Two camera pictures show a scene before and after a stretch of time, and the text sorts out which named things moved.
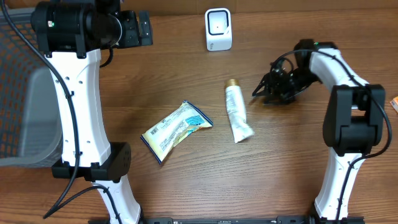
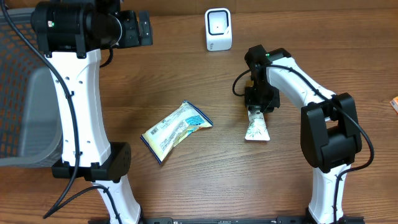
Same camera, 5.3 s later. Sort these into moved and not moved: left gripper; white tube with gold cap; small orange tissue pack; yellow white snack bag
Moved: white tube with gold cap
Not moved: small orange tissue pack; left gripper; yellow white snack bag
